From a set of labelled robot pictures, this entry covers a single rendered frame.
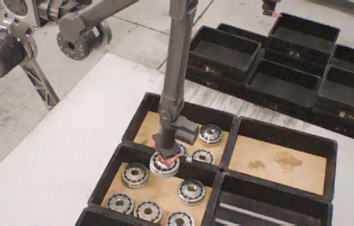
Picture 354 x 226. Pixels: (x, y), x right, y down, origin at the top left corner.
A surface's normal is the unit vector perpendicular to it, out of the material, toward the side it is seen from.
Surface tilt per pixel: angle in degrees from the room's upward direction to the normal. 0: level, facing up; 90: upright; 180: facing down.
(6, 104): 0
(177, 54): 82
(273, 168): 0
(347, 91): 0
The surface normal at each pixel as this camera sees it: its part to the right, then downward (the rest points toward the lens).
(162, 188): 0.06, -0.69
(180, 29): -0.37, 0.59
